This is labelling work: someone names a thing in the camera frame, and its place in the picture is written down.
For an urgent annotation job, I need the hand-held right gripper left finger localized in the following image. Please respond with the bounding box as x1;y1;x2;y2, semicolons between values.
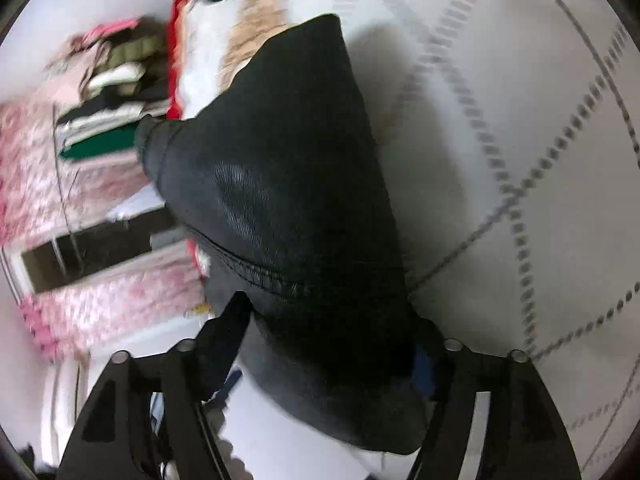
56;290;256;480

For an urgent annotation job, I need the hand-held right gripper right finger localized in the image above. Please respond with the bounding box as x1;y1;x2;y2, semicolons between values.
407;320;583;480

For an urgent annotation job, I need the black leather jacket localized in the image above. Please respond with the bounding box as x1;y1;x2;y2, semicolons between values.
134;12;441;456

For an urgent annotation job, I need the stack of folded clothes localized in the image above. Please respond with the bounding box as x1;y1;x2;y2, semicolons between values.
60;80;168;121

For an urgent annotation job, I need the pink floral cloth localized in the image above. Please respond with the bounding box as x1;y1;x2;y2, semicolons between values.
20;255;206;361

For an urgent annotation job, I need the pink fluffy hanging garment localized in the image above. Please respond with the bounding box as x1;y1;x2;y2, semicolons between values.
65;157;156;221

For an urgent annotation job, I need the green hanging garment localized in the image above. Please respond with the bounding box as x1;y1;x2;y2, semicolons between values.
59;130;143;161

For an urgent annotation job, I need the white diamond-patterned blanket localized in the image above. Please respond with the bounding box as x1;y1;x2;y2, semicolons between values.
177;0;640;480

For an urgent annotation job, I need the white puffer jacket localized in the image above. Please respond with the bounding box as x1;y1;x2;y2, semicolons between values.
82;62;146;98

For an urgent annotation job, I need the olive puffer jacket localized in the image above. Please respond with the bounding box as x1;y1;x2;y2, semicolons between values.
95;30;166;73

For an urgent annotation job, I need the pale pink jacket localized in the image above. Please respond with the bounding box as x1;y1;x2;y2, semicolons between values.
50;35;116;106

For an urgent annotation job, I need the hot pink garment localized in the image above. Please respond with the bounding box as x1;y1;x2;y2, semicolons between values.
82;19;141;43

